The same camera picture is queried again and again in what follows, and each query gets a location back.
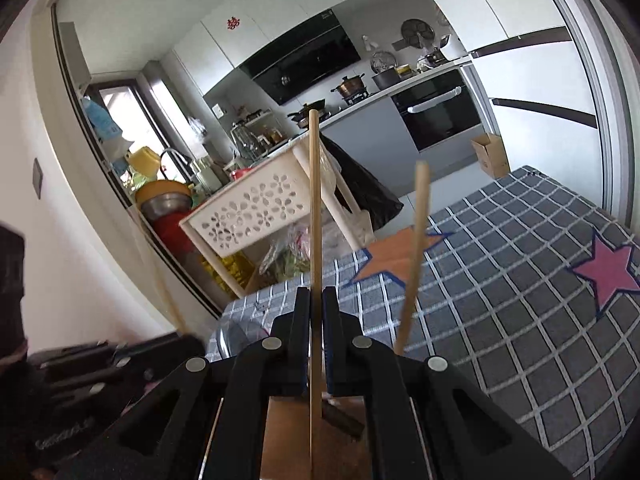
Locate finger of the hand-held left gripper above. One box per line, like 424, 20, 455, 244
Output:
47, 360, 171, 408
30, 332, 207, 368

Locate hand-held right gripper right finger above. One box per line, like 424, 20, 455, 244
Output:
324, 286, 573, 480

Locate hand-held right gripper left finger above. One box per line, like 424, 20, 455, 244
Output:
60, 287, 312, 480

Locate remaining wooden chopsticks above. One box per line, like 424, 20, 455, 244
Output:
394, 161, 431, 356

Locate plastic bag of vegetables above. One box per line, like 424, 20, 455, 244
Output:
257, 225, 326, 286

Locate beige flower-cutout storage rack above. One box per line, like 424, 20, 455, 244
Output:
179, 137, 373, 298

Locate steel basin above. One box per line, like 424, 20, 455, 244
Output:
140, 192, 193, 221

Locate yellow plastic basin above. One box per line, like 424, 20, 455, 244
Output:
135, 180, 193, 206

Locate black trash bag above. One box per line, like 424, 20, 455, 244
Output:
320, 135, 405, 233

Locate steel faucet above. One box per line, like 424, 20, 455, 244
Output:
160, 147, 198, 186

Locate tall glass jar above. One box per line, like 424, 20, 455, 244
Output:
231, 122, 261, 161

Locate grey kitchen base cabinet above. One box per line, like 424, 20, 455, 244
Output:
320, 95, 416, 196

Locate white condiment shelf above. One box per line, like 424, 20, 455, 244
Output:
247, 110, 286, 148

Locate black wok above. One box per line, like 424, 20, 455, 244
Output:
287, 102, 328, 123

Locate blue hanging packet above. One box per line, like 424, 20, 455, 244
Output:
82, 97, 123, 143

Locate cardboard box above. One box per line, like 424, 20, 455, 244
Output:
470, 132, 511, 178

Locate black built-in oven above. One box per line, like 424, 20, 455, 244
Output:
390, 69, 486, 153

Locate copper cooking pot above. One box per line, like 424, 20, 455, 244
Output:
332, 75, 368, 100

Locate black stock pot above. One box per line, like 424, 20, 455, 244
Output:
371, 70, 401, 92

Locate black range hood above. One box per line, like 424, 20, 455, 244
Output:
239, 10, 362, 106

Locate glass pot lid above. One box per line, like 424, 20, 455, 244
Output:
370, 50, 398, 73

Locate round metal steamer rack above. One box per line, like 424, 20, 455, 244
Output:
400, 18, 435, 48

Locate white refrigerator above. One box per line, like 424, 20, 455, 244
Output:
400, 0, 608, 211

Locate white wall cabinets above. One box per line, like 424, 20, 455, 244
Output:
172, 0, 401, 96

